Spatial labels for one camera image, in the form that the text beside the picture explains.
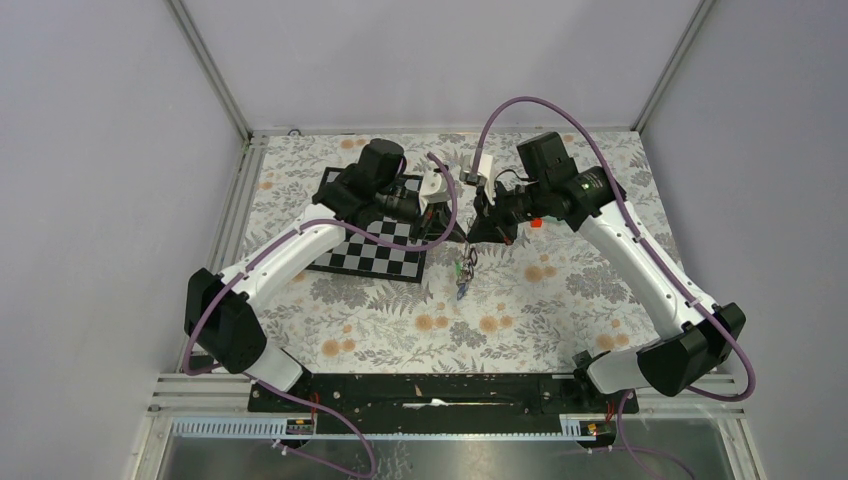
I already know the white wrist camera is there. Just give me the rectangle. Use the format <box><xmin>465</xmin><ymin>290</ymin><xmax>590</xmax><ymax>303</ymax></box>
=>
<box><xmin>460</xmin><ymin>154</ymin><xmax>495</xmax><ymax>203</ymax></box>
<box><xmin>418</xmin><ymin>169</ymin><xmax>455</xmax><ymax>210</ymax></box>

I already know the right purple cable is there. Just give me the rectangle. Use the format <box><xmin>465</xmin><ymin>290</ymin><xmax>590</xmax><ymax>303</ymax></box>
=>
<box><xmin>470</xmin><ymin>96</ymin><xmax>758</xmax><ymax>480</ymax></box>

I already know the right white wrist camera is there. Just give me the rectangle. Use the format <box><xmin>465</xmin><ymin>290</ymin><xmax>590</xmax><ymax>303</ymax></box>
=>
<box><xmin>460</xmin><ymin>154</ymin><xmax>495</xmax><ymax>203</ymax></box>

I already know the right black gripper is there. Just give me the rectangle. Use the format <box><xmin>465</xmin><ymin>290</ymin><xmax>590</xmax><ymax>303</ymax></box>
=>
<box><xmin>467</xmin><ymin>178</ymin><xmax>548</xmax><ymax>246</ymax></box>

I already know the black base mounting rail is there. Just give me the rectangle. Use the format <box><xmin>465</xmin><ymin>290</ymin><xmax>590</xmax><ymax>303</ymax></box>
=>
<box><xmin>248</xmin><ymin>373</ymin><xmax>639</xmax><ymax>437</ymax></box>

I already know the keyring with coloured key tags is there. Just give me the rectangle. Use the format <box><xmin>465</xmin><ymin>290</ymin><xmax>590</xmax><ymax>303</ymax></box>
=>
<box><xmin>456</xmin><ymin>243</ymin><xmax>478</xmax><ymax>301</ymax></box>

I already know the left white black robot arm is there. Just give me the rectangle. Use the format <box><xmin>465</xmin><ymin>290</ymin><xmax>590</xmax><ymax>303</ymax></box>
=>
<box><xmin>184</xmin><ymin>138</ymin><xmax>459</xmax><ymax>411</ymax></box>

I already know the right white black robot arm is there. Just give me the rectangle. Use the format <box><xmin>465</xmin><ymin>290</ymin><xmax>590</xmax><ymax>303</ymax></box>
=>
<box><xmin>460</xmin><ymin>132</ymin><xmax>746</xmax><ymax>412</ymax></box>

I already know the floral patterned table mat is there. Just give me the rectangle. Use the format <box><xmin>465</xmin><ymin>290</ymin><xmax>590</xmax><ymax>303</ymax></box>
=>
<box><xmin>242</xmin><ymin>132</ymin><xmax>681</xmax><ymax>373</ymax></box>

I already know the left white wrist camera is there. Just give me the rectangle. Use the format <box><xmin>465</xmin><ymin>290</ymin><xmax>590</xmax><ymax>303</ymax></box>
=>
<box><xmin>418</xmin><ymin>169</ymin><xmax>455</xmax><ymax>210</ymax></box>

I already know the black white chessboard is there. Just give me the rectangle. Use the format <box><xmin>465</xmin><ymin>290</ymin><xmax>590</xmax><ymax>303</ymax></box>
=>
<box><xmin>306</xmin><ymin>167</ymin><xmax>426</xmax><ymax>284</ymax></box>

